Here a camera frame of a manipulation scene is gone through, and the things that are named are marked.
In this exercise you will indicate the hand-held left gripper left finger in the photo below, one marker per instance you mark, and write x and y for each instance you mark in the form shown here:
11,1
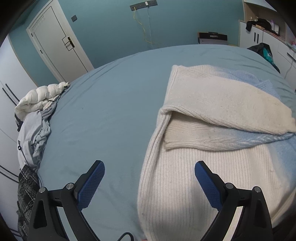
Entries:
90,185

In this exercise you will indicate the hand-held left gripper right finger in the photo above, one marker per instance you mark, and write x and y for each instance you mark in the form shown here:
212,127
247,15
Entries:
208,185

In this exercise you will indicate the cream and blue knit sweater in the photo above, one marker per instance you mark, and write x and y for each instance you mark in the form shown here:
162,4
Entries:
208,111

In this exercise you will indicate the black clothes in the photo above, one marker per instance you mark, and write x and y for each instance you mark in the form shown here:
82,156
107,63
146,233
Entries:
261,23

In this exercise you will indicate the dark plaid cloth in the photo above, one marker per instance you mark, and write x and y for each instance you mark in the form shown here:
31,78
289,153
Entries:
27,190

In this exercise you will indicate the light grey garment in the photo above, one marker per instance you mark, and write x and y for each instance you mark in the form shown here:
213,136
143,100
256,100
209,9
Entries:
32,134

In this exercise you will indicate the bed with blue sheet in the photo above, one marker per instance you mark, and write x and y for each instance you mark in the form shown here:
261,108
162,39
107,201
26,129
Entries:
111,104

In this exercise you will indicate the white puffer jacket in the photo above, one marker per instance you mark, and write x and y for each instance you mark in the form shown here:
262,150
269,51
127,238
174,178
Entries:
39,97

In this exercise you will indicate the dark bag with teal cloth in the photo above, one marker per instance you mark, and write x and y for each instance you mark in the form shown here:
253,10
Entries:
263,52

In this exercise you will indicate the black and white box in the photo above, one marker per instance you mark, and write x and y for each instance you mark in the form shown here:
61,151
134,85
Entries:
212,39

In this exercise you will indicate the white door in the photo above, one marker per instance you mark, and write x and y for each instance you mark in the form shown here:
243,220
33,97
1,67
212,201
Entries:
55,39

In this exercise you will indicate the white cabinet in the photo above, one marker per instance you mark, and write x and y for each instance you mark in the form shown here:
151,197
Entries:
282,48

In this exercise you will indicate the dark wall switch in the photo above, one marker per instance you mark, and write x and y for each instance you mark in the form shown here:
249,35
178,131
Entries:
74,18

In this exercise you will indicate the wall power strip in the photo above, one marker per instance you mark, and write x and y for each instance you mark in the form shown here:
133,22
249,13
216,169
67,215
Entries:
141,5

